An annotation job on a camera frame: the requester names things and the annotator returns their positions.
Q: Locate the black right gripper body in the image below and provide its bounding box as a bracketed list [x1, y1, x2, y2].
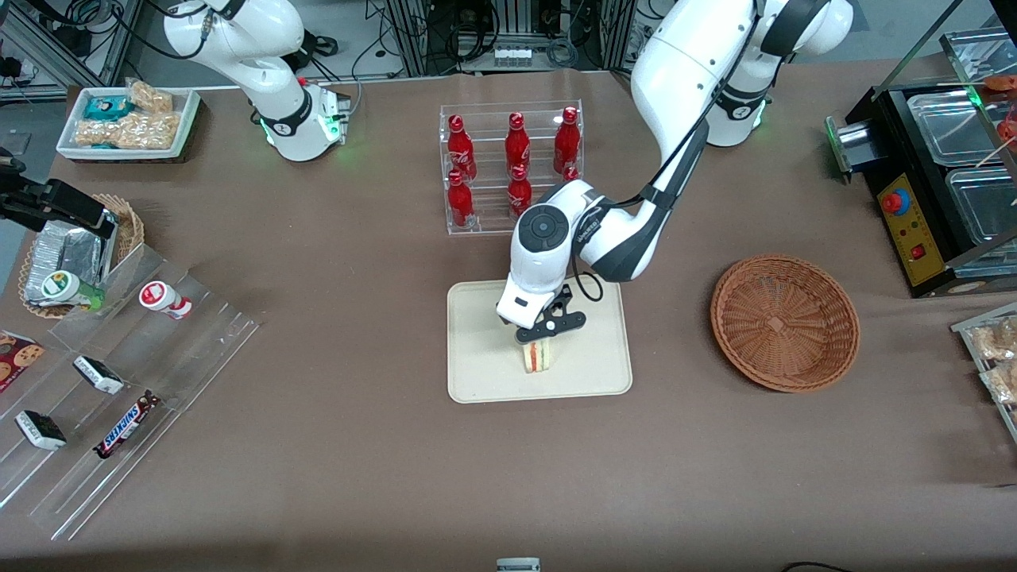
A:
[0, 181, 50, 227]

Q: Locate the small brown wicker basket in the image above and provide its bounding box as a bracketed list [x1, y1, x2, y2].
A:
[17, 193, 145, 320]

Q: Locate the cream plastic tray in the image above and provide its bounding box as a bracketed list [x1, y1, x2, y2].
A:
[447, 274, 633, 404]

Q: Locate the white snack tray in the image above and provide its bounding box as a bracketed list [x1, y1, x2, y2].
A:
[56, 86, 201, 164]

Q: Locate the large brown wicker basket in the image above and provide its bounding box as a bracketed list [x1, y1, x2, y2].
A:
[710, 253, 861, 394]

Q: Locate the tray of pastries right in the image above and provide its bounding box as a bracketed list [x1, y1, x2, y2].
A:
[951, 302, 1017, 443]

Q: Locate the silver foil wrapped packet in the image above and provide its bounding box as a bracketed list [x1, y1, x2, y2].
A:
[24, 220, 120, 307]

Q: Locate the green lid yoghurt bottle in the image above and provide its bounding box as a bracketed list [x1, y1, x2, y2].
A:
[41, 270, 106, 311]

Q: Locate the large rice cracker pack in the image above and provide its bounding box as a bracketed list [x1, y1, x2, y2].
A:
[74, 111, 182, 150]

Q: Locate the teal snack pack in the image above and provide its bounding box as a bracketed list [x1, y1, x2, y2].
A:
[83, 95, 134, 122]

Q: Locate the red lid yoghurt bottle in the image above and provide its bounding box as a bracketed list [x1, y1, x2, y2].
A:
[139, 280, 193, 320]

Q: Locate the clear acrylic bottle rack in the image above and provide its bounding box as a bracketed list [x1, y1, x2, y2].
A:
[439, 99, 585, 235]

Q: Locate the small rice cracker pack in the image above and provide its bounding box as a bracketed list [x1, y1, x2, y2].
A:
[127, 79, 174, 114]

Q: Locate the chocolate chip cookie pack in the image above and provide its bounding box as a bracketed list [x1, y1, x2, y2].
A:
[0, 330, 46, 393]

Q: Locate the black white snack bar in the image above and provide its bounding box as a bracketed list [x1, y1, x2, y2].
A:
[72, 355, 125, 395]
[15, 410, 68, 451]

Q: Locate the clear acrylic stepped display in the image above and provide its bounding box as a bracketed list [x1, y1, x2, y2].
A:
[0, 242, 263, 541]

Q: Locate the Snickers chocolate bar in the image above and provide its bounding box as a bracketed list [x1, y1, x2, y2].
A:
[94, 390, 161, 460]

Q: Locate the black food warmer machine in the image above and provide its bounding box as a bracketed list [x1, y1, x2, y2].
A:
[826, 28, 1017, 299]

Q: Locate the steel food pan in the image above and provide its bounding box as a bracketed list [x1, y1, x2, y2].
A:
[945, 167, 1017, 247]
[908, 89, 996, 168]

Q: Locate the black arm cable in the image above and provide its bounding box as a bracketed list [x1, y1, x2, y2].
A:
[569, 20, 760, 305]

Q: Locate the aluminium frame post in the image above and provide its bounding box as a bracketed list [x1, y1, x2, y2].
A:
[600, 0, 636, 69]
[385, 0, 430, 76]

